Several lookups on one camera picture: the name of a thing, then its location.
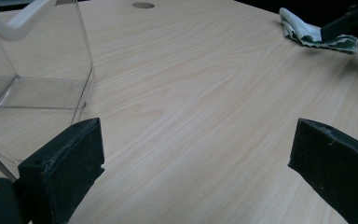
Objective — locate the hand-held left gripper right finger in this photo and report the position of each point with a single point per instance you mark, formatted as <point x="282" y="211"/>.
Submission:
<point x="338" y="168"/>

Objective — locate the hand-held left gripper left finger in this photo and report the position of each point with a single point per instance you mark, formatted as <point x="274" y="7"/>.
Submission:
<point x="65" y="161"/>

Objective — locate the light green cloth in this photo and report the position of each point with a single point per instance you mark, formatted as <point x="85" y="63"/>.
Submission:
<point x="301" y="31"/>

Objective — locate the clear plastic divided organizer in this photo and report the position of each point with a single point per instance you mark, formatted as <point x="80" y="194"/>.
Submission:
<point x="43" y="93"/>

